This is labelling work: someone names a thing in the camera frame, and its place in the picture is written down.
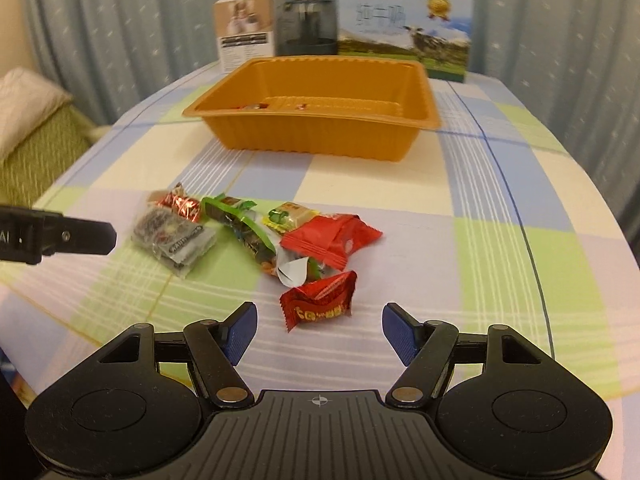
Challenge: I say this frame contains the yellow green candy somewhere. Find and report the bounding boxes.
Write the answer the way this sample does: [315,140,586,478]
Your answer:
[264,201,317,234]

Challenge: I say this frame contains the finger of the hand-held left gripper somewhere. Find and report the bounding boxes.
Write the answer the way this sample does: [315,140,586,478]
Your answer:
[50,214,118,257]

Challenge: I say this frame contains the large red snack packet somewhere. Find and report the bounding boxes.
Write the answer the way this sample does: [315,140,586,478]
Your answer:
[280,212,384,272]

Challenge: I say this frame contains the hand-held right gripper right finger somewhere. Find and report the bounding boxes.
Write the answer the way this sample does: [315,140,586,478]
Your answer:
[382,303,549,409]

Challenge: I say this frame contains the blue star-print curtain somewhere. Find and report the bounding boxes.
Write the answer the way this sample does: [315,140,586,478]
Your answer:
[20,0,640,271]

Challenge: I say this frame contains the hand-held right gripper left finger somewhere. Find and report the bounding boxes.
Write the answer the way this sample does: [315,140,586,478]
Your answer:
[95,302,259,409]

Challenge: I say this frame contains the orange plastic tray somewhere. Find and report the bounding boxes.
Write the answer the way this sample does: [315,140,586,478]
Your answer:
[181,56,443,163]

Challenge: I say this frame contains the green-edged clear snack packet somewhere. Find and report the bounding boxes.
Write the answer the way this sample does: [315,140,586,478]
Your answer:
[225,212,280,279]

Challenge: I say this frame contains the small photo-print carton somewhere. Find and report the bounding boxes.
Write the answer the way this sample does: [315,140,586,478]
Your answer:
[212,0,286,75]

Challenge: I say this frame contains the checked tablecloth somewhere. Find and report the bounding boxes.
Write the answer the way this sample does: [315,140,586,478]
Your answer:
[0,60,636,411]

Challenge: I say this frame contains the beige pillow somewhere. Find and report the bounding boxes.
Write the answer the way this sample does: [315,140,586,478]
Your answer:
[0,67,74,162]

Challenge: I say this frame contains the grey snack packet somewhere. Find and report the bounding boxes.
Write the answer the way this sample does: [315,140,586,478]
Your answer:
[131,207,219,279]

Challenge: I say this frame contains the red candy packet yellow print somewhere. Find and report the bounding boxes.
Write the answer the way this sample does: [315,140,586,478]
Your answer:
[279,270,359,334]

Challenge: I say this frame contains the dark translucent jar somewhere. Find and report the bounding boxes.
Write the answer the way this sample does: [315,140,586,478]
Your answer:
[276,0,339,57]

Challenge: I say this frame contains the blue milk carton with cow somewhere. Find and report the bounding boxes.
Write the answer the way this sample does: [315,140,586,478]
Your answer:
[335,0,475,84]

